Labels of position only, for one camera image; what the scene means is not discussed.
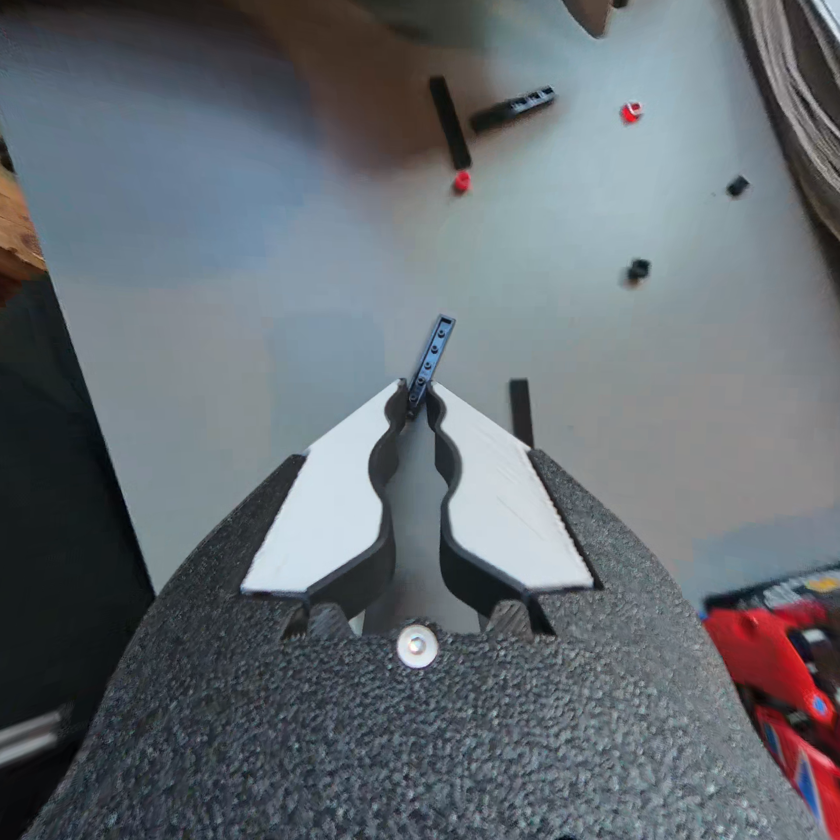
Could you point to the grey desk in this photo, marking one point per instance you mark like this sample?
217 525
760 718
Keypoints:
262 262

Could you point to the toy brick race car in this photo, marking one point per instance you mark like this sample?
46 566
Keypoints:
781 656

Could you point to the toy car instruction booklet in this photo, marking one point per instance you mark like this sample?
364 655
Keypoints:
800 79

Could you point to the small red round brick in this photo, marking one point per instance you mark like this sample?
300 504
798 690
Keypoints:
462 182

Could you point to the small black square tile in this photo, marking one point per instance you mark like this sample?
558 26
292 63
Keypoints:
737 186

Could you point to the long black brick plate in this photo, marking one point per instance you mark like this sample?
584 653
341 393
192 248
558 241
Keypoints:
433 358
513 107
450 121

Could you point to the small black square brick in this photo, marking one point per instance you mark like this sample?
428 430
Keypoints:
637 269

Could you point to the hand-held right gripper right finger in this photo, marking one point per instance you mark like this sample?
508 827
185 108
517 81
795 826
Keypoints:
518 518

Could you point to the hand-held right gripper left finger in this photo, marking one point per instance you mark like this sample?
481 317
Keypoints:
321 518

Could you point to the long black smooth tile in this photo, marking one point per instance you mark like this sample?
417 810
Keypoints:
522 412

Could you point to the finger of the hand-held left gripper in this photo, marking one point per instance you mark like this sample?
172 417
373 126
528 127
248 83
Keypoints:
590 14

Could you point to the small red square tile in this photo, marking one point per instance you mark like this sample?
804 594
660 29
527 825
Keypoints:
631 111

